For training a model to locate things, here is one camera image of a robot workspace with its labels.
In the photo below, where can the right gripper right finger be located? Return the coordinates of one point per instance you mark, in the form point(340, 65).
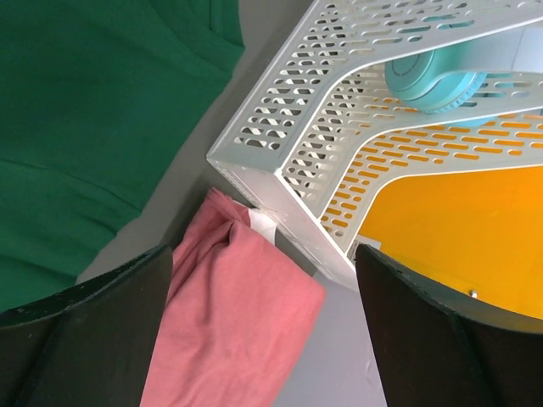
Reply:
point(435, 346)

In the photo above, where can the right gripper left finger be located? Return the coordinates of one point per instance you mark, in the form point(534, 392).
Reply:
point(91, 344)

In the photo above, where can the green t shirt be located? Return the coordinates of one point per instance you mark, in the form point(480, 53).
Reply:
point(97, 97)

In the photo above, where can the orange plastic folder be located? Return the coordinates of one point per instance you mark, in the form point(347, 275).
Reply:
point(452, 204)

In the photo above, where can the pink folded t shirt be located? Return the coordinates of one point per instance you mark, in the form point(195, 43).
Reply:
point(237, 317)

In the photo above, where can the white perforated file organizer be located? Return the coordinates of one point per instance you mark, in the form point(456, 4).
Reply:
point(320, 134)

